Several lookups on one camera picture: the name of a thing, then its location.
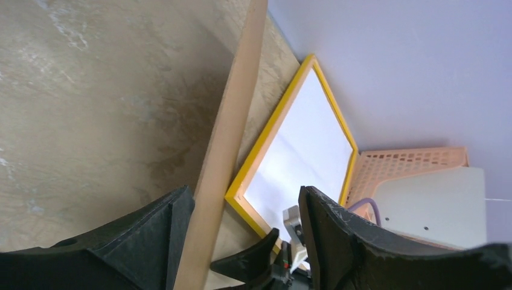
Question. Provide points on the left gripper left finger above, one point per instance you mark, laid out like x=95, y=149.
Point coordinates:
x=141, y=250

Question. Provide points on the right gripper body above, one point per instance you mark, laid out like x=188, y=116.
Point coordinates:
x=279, y=276

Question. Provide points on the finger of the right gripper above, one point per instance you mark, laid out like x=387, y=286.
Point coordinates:
x=250, y=263

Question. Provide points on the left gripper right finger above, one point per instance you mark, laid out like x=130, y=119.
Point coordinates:
x=348, y=252

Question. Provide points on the brown backing board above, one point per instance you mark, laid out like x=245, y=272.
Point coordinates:
x=221, y=154

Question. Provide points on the yellow wooden picture frame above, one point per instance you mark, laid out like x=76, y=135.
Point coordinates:
x=235, y=194

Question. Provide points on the peach desk organizer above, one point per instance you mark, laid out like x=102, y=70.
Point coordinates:
x=375, y=167

